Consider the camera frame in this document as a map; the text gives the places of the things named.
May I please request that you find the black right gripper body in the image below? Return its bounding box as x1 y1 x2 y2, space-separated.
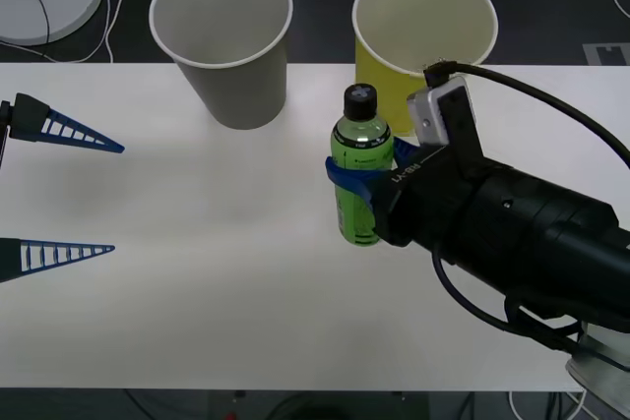
371 146 488 265

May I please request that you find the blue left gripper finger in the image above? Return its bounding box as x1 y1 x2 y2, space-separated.
0 237 117 285
13 91 126 154

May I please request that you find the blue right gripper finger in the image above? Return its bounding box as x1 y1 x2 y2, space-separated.
391 137 423 169
323 155 396 210

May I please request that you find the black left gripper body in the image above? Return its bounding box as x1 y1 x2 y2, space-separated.
0 99 15 173

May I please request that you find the green bottle with black cap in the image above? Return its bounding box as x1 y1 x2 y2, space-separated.
328 83 398 248

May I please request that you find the grey plastic bin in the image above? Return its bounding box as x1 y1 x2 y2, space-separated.
148 0 294 132

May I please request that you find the yellow-green plastic bin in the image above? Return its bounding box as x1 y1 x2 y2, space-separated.
350 0 499 137

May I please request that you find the white power strip cable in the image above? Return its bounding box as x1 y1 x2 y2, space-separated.
0 0 125 66

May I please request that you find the white cable under table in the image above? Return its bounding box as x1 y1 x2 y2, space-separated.
508 389 590 420

